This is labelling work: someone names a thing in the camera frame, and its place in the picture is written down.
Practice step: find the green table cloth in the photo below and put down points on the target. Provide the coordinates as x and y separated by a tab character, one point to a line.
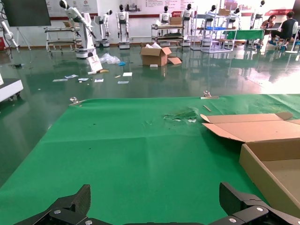
140	152

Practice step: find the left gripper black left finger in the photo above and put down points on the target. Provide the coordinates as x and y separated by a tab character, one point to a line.
70	207

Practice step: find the small closed cardboard box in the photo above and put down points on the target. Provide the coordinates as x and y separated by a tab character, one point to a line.
175	21
224	12

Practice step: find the clear plastic bag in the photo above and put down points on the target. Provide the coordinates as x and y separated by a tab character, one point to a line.
109	58

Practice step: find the white humanoid robot wheeled base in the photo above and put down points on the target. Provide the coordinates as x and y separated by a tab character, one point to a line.
82	28

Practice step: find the white foam block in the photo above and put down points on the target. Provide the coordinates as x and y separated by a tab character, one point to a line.
153	66

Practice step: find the green covered table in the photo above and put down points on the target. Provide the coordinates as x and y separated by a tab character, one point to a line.
245	34

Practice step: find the small yellow object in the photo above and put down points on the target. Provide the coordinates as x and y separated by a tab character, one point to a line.
104	70

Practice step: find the blue glove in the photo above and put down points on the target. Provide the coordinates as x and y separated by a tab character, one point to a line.
122	63

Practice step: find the seated person black shirt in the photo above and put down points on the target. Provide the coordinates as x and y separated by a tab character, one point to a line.
287	29

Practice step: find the thin wooden stick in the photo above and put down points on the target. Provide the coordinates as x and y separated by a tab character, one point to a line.
207	108

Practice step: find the large open cardboard box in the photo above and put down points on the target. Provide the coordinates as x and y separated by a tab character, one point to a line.
153	57

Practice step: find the red wall box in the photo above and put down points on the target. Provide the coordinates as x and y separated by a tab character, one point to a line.
1	44

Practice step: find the flat cardboard piece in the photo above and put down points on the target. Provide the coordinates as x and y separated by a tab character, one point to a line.
174	60

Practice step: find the white metal shelf frame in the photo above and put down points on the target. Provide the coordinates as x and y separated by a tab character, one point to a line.
213	29

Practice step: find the white humanoid robot black head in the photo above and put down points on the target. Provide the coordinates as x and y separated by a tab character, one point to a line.
235	16
165	17
122	23
212	11
257	14
105	25
187	18

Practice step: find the white flat carton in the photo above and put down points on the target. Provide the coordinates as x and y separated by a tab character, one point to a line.
95	64

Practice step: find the metal binder clip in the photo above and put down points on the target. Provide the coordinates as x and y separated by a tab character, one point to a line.
75	100
208	95

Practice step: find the cardboard box with round holes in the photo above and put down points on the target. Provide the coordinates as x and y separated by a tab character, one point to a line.
257	131

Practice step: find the metal rack trolley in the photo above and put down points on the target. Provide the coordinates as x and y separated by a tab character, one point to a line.
167	38
59	42

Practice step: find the grey laptop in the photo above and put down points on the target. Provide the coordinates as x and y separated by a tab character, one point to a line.
276	25

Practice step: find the white card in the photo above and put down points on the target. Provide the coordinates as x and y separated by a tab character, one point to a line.
127	74

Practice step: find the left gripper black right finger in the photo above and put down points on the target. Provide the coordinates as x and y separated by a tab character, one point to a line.
241	206

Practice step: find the white industrial robot arm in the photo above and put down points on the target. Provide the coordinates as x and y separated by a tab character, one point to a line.
8	34

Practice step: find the seated person brown top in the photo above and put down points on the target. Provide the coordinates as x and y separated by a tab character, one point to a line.
268	24

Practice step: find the white machine base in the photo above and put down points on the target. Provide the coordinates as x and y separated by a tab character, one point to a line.
9	89

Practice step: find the paper sheet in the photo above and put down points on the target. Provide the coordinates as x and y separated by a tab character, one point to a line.
123	82
99	80
60	80
83	79
71	76

